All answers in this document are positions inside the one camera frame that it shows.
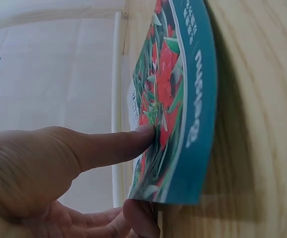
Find person's left hand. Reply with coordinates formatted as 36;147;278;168
0;123;162;238

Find teal booklet with red flowers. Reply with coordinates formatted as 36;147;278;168
125;0;219;211

